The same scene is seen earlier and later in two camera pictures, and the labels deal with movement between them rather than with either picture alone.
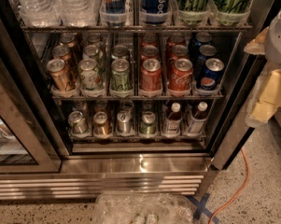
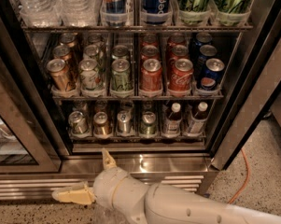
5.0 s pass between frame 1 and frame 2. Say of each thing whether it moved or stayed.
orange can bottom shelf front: stayed
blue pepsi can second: stayed
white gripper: moved
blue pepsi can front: stayed
